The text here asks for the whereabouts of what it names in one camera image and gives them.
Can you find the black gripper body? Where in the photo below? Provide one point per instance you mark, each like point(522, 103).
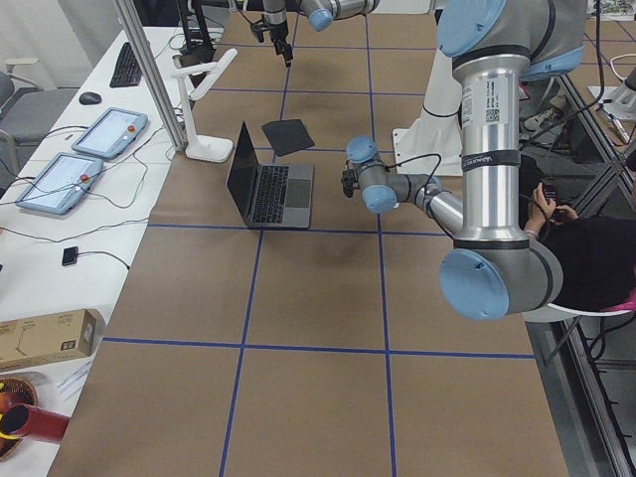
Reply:
point(274, 18)

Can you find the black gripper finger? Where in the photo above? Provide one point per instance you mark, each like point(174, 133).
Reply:
point(286, 51)

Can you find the black mouse pad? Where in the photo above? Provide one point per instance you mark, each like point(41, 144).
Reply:
point(287, 136)

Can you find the grey laptop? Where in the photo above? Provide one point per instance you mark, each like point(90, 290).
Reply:
point(269, 196)

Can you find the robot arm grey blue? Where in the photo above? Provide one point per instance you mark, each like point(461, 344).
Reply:
point(494, 269)
point(319, 13)

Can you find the black computer mouse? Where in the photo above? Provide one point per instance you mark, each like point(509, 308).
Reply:
point(90, 98)

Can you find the black keyboard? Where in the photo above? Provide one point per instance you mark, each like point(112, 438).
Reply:
point(127, 72)

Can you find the upper blue teach pendant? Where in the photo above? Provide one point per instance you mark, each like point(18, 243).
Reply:
point(111, 133)

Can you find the blue teach pendant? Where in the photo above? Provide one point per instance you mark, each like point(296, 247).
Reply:
point(61, 185)
point(111, 133)

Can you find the lower blue teach pendant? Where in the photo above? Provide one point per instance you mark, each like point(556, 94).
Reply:
point(61, 185)

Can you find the small black puck device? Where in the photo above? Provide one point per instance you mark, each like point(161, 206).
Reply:
point(70, 255)

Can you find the cardboard box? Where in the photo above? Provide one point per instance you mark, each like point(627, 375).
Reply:
point(48, 339)

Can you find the seated person in black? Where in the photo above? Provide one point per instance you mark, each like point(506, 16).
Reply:
point(596, 254)

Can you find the red cylinder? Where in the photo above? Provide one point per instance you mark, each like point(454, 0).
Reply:
point(32, 422)

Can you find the aluminium frame post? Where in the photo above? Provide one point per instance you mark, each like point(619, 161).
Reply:
point(132, 26)

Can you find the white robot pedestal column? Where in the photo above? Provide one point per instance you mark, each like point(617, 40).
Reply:
point(436, 130)

